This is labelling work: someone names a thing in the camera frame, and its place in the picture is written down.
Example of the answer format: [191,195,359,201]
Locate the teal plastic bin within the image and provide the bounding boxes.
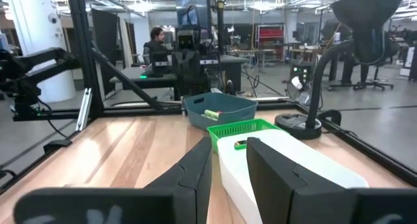
[183,92,259,131]

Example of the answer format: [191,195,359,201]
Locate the person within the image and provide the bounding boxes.
[142,26,170,67]

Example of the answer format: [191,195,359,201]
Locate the silver aluminium bracket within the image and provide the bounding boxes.
[75,87,94,132]

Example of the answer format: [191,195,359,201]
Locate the green plastic basket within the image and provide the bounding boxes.
[207,118,284,154]

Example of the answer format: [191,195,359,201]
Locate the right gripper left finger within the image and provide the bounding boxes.
[143,137,214,224]

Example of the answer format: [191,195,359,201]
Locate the black frame clamp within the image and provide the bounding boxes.
[317,109,342,127]
[43,139,73,154]

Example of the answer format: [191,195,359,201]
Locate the lime green highlighter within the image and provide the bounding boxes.
[203,109,222,120]

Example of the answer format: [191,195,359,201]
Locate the white plastic bin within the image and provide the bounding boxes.
[216,128,369,224]

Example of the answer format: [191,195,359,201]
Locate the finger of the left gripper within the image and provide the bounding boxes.
[192,61,210,97]
[174,61,193,97]

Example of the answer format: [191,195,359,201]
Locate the black office chair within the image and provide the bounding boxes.
[325,38,401,92]

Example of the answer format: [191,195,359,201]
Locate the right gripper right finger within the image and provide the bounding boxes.
[246,137,307,224]

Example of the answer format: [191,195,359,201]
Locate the black box with green lights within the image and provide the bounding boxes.
[288,60,315,100]

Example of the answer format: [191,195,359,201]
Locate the red storage shelf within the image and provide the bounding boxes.
[255,23,286,51]

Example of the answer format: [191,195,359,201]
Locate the black room divider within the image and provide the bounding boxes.
[91,7,120,94]

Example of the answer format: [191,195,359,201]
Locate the black gooseneck desk lamp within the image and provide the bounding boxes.
[274,0,405,141]

